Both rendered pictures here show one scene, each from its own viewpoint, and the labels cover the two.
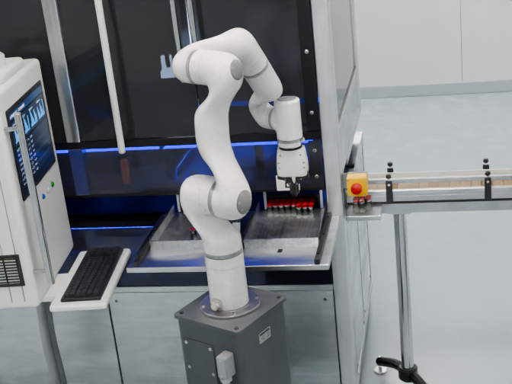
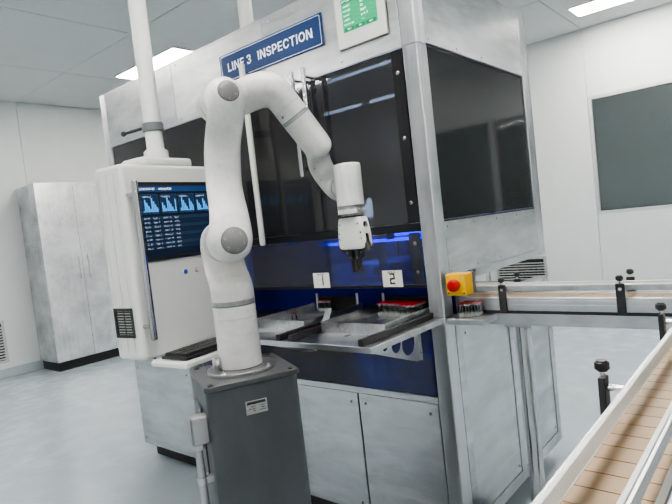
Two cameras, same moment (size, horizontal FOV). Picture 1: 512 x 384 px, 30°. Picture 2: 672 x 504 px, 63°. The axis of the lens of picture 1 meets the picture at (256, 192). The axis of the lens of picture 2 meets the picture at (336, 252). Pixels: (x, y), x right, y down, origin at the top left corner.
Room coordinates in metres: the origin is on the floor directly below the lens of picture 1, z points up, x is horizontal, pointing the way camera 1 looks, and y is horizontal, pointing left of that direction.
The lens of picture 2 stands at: (1.45, -0.87, 1.24)
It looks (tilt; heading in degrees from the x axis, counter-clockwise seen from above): 3 degrees down; 28
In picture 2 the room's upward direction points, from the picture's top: 6 degrees counter-clockwise
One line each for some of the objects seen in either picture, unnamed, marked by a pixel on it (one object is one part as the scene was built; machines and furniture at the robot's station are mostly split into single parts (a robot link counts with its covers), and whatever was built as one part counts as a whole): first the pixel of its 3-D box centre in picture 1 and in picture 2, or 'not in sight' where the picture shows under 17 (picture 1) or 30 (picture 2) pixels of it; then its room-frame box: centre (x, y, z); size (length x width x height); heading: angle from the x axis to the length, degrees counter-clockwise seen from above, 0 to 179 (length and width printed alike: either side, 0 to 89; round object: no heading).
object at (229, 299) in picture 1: (226, 278); (237, 336); (2.66, 0.12, 0.95); 0.19 x 0.19 x 0.18
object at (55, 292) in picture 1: (81, 279); (206, 349); (3.12, 0.66, 0.79); 0.45 x 0.28 x 0.03; 174
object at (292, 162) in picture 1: (291, 159); (353, 230); (2.97, -0.13, 1.21); 0.10 x 0.08 x 0.11; 78
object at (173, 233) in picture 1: (196, 225); (309, 315); (3.25, 0.23, 0.90); 0.34 x 0.26 x 0.04; 168
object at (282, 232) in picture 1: (286, 223); (381, 317); (3.17, -0.10, 0.90); 0.34 x 0.26 x 0.04; 169
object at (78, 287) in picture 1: (93, 272); (213, 343); (3.11, 0.61, 0.82); 0.40 x 0.14 x 0.02; 174
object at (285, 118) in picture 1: (286, 117); (348, 184); (2.98, -0.13, 1.35); 0.09 x 0.08 x 0.13; 51
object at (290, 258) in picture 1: (238, 238); (332, 327); (3.14, 0.08, 0.87); 0.70 x 0.48 x 0.02; 78
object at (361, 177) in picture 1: (357, 184); (460, 283); (3.24, -0.37, 1.00); 0.08 x 0.07 x 0.07; 168
